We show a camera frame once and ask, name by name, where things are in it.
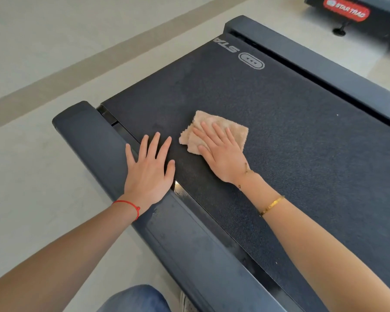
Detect person's left hand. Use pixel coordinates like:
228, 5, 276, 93
125, 132, 176, 211

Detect person's right hand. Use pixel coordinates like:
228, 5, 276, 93
192, 121, 253, 185

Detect beige cleaning cloth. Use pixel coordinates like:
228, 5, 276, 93
179, 110, 249, 156

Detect black treadmill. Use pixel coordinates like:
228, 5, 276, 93
52, 15, 390, 312
304, 0, 390, 46

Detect person's left forearm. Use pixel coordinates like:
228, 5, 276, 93
0, 203, 139, 312

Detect person's right forearm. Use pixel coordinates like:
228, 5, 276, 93
237, 172, 390, 312

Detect person's blue jeans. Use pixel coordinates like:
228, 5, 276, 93
97, 285, 171, 312

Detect person's right white shoe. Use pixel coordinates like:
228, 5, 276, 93
180, 290, 199, 312

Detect gold bangle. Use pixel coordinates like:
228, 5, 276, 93
259, 195, 285, 217

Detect red string bracelet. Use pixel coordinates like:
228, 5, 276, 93
112, 200, 141, 221

